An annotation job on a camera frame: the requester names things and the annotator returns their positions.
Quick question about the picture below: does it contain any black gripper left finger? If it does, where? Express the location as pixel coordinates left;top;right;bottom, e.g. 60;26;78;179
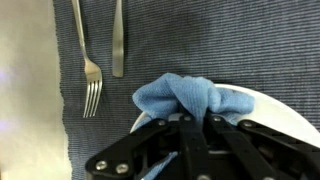
84;114;209;180

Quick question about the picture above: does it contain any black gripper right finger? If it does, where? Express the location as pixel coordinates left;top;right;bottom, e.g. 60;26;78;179
204;114;320;180

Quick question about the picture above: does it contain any white round plate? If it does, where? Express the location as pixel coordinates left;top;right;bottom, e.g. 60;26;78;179
129;83;320;149

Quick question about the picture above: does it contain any silver spoon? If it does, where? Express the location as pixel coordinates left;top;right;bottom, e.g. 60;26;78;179
111;0;125;79

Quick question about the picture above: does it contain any dark blue woven placemat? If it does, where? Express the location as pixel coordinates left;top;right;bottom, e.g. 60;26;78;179
53;0;320;180

